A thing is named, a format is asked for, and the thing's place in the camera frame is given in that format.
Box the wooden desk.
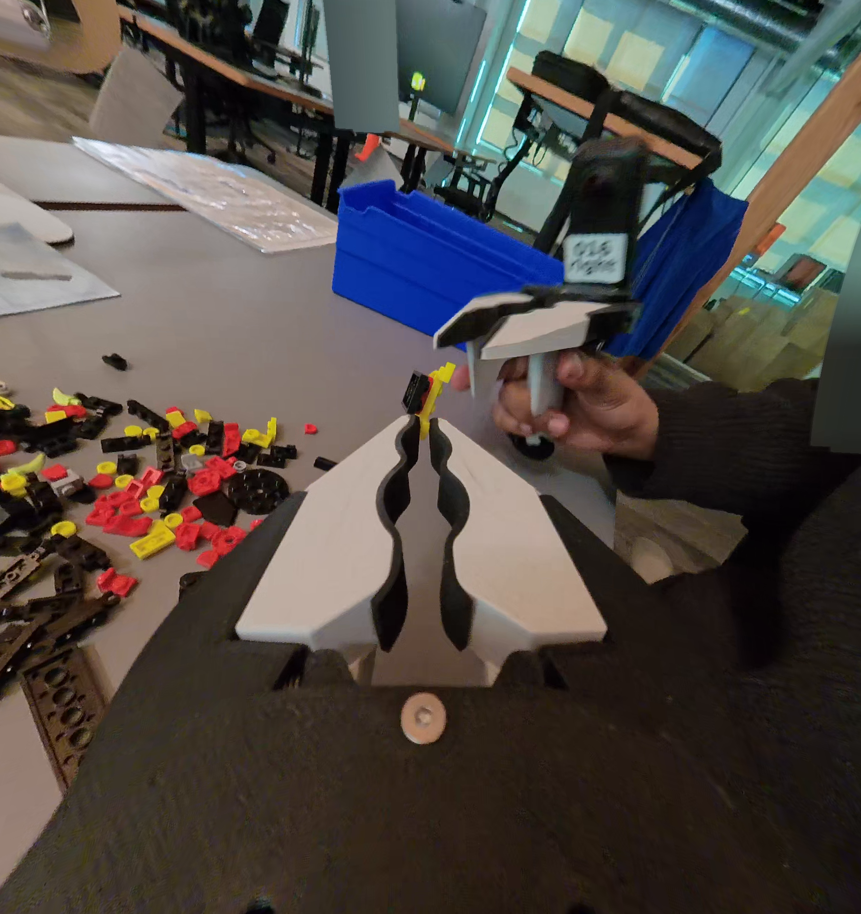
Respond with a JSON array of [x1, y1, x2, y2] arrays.
[[505, 66, 724, 172], [116, 7, 474, 154]]

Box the person's right forearm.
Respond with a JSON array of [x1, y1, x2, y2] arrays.
[[605, 378, 820, 515]]

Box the dark monitor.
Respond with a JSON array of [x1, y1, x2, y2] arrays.
[[395, 0, 488, 115]]

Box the clear plastic bag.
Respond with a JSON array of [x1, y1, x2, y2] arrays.
[[73, 136, 340, 254]]

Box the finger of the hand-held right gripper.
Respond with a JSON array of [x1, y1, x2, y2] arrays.
[[434, 286, 592, 352], [465, 303, 597, 398]]

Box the blue plastic bin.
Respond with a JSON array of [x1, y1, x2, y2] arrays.
[[332, 179, 567, 337]]

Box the pile of lego pieces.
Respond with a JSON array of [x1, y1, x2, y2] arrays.
[[0, 375, 299, 708]]

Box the wooden beam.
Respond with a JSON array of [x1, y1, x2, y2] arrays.
[[659, 21, 861, 358]]

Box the cardboard boxes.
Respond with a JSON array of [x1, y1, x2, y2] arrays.
[[666, 286, 841, 390]]

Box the long black holed lego plate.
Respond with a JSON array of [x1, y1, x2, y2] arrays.
[[20, 646, 113, 794]]

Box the beige board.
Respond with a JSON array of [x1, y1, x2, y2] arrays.
[[0, 0, 122, 76]]

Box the white stand with round base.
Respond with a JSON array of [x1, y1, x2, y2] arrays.
[[0, 166, 74, 247]]

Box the black office chair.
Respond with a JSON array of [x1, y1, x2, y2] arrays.
[[434, 136, 538, 222]]

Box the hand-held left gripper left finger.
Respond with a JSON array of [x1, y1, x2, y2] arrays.
[[235, 416, 420, 686]]

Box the person's pale shoe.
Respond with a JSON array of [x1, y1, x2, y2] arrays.
[[626, 536, 677, 583]]

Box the black round lego plate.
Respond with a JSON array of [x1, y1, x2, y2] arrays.
[[227, 467, 290, 517]]

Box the blue cloth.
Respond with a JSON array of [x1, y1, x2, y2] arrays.
[[605, 179, 749, 358]]

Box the yellow red lego assembly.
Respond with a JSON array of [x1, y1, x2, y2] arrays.
[[402, 362, 457, 438]]

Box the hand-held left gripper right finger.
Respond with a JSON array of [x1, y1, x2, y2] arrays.
[[429, 417, 610, 686]]

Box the instruction booklet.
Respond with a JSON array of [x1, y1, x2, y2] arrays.
[[0, 221, 120, 321]]

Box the person's right hand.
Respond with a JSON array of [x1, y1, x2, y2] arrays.
[[450, 352, 661, 461]]

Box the black bag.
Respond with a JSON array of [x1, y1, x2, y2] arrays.
[[530, 50, 613, 101]]

